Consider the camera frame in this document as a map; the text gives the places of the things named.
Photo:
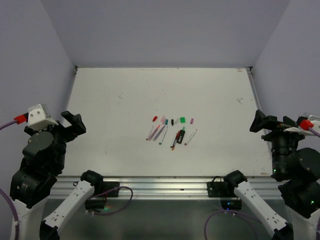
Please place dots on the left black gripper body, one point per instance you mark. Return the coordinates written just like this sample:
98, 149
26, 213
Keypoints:
63, 134

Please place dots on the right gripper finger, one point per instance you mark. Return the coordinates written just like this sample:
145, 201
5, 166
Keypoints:
288, 121
263, 122

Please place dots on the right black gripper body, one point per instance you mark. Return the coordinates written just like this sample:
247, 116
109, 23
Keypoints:
283, 138

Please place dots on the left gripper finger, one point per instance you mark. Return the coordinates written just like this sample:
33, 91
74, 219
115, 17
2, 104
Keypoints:
81, 129
73, 120

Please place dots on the red white marker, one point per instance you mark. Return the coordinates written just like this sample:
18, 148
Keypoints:
150, 132

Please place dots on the pink clear pen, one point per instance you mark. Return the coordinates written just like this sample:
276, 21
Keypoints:
153, 132

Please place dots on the green highlighter cap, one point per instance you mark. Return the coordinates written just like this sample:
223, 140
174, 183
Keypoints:
182, 120

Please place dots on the pink white marker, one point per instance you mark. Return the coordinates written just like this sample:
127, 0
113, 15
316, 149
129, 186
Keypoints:
190, 137

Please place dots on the green black highlighter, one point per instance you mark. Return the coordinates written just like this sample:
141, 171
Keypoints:
181, 135

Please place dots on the teal white marker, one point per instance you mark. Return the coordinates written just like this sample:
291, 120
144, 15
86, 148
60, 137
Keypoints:
163, 135

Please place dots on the clear pink pen cap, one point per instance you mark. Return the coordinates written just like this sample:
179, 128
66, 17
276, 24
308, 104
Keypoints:
163, 119

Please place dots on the orange clear pen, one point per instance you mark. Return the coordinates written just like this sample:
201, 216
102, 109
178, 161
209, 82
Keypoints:
175, 141

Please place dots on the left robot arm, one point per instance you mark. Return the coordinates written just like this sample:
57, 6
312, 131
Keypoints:
43, 160

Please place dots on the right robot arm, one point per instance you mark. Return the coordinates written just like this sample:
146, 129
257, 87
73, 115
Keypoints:
296, 170

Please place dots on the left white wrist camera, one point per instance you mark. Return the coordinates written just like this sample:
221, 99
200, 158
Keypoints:
39, 117

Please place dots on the left black base bracket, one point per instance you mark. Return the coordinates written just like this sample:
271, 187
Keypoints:
110, 190

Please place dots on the black base bracket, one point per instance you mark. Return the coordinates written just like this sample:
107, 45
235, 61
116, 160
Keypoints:
216, 188
110, 190

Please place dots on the right black base bracket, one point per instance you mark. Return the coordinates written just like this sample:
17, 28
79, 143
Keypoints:
216, 188

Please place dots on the aluminium mounting rail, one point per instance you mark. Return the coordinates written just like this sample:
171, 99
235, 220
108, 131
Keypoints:
183, 188

